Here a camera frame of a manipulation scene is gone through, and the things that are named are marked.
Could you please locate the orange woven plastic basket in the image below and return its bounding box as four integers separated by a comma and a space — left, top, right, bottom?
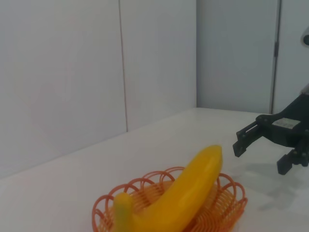
92, 166, 248, 232

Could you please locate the yellow banana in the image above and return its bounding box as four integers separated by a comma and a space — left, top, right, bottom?
113, 145, 223, 232

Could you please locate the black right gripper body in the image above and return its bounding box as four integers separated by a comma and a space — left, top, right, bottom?
255, 92, 309, 150

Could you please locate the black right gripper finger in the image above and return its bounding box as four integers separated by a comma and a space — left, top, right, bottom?
232, 120, 266, 158
276, 144, 309, 175

